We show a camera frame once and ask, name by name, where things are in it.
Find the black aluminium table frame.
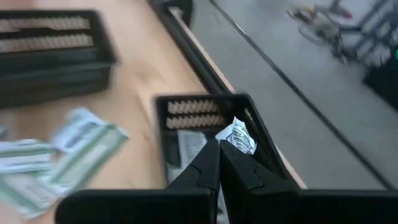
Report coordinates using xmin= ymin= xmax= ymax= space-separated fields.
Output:
xmin=147 ymin=0 xmax=238 ymax=95

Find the black floor equipment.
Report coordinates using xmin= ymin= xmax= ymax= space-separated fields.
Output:
xmin=361 ymin=46 xmax=398 ymax=112

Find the grey rolling chair base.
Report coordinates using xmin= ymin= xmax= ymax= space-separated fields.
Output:
xmin=286 ymin=0 xmax=398 ymax=68

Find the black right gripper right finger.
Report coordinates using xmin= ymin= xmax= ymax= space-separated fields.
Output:
xmin=220 ymin=141 xmax=398 ymax=224

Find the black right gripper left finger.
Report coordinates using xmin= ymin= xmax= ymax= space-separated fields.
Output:
xmin=55 ymin=139 xmax=220 ymax=224

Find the black slotted plastic basket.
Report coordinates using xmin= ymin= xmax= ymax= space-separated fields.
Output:
xmin=154 ymin=93 xmax=301 ymax=190
xmin=0 ymin=9 xmax=118 ymax=108

